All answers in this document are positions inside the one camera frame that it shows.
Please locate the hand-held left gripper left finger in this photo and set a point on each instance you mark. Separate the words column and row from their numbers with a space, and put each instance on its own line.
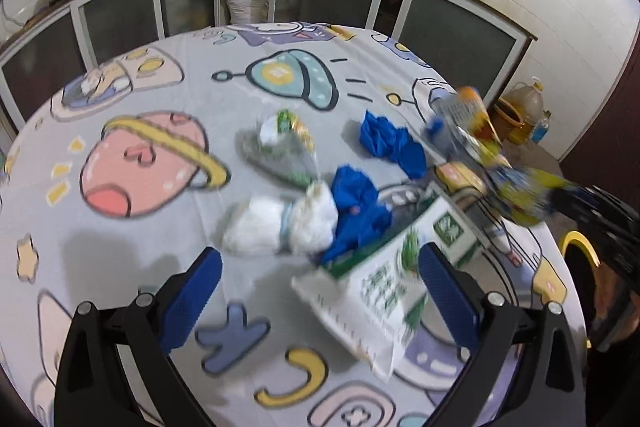
column 192, row 297

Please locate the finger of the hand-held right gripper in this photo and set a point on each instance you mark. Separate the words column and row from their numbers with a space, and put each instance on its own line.
column 575, row 204

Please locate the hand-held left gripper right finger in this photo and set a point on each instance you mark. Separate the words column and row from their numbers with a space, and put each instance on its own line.
column 447, row 292

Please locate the black yellow-rimmed trash bin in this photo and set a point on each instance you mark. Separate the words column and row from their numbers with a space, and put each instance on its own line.
column 575, row 241

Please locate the blue and yellow snack bag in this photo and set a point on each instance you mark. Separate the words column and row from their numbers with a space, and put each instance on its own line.
column 525, row 197

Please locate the green and white packet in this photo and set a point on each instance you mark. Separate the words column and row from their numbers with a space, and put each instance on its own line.
column 380, row 292

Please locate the long yellow carton box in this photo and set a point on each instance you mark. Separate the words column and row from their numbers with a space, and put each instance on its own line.
column 460, row 174

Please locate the orange cartoon snack bag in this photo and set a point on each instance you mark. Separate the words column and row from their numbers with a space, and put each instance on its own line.
column 472, row 122

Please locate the cartoon printed tablecloth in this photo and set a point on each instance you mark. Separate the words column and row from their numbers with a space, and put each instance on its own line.
column 150, row 257

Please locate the clear water bottle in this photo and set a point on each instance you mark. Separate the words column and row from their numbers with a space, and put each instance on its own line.
column 541, row 129

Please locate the brown wooden door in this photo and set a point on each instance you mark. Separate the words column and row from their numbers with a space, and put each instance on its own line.
column 610, row 117

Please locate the white crumpled tissue wad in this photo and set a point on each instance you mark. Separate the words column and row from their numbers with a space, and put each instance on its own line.
column 265, row 227

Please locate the brown plastic bin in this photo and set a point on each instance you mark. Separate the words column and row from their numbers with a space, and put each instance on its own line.
column 506, row 119

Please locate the large cooking oil jug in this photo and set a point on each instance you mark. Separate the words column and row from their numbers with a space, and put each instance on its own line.
column 525, row 107

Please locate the blue glove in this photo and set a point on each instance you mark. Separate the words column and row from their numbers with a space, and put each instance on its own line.
column 392, row 144
column 357, row 202

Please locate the clear bag with green print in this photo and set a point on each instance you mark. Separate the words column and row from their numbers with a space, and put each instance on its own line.
column 287, row 142

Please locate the glass door kitchen cabinet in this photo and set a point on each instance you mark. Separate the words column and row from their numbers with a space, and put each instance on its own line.
column 125, row 17

